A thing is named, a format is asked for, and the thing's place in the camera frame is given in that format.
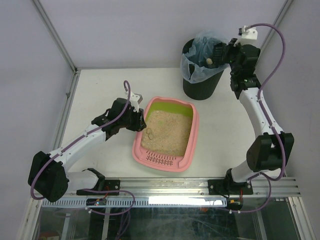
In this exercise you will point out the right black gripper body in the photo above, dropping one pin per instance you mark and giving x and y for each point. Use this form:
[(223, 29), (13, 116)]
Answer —
[(223, 53)]

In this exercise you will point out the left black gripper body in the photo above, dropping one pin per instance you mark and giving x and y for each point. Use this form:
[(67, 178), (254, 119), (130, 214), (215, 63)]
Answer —
[(136, 119)]

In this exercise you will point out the black litter scoop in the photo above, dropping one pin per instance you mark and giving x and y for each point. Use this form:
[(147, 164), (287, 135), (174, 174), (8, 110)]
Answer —
[(218, 54)]

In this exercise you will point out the pink litter box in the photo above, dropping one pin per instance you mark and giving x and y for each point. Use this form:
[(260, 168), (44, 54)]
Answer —
[(164, 162)]

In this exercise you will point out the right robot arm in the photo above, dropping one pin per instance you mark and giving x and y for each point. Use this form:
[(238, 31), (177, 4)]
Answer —
[(272, 146)]

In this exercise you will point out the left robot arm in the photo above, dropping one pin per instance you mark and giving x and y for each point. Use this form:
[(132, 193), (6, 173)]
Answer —
[(50, 176)]

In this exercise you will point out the litter clump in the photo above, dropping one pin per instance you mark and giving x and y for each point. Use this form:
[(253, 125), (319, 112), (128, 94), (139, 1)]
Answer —
[(209, 61), (151, 136), (148, 131)]

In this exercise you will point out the beige cat litter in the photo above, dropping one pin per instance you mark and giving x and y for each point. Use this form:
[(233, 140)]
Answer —
[(171, 133)]

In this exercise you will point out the blue plastic bin liner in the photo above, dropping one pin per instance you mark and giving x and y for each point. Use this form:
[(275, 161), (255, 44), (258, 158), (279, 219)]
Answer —
[(193, 64)]

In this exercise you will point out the black trash bin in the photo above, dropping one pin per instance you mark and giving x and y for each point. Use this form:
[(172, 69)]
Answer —
[(202, 90)]

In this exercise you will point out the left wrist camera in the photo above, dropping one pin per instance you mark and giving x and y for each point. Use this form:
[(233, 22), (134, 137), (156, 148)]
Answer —
[(135, 100)]

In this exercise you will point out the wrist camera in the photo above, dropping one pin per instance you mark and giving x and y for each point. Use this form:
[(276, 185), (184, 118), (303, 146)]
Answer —
[(247, 36), (135, 100)]

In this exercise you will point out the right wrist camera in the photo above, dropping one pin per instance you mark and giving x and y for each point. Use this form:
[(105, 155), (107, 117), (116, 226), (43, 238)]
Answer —
[(247, 36)]

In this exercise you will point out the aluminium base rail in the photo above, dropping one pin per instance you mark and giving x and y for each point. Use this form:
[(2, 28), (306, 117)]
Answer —
[(286, 187)]

